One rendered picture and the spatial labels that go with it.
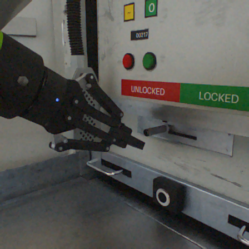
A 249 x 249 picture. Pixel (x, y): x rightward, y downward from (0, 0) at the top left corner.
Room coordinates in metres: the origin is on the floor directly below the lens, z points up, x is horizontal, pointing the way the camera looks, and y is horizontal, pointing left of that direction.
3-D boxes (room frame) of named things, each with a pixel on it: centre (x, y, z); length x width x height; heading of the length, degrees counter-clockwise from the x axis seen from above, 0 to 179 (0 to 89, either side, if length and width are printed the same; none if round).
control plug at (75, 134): (0.59, 0.10, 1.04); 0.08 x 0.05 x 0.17; 131
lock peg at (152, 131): (0.48, -0.06, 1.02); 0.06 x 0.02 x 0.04; 131
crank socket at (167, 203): (0.46, -0.08, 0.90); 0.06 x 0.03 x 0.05; 41
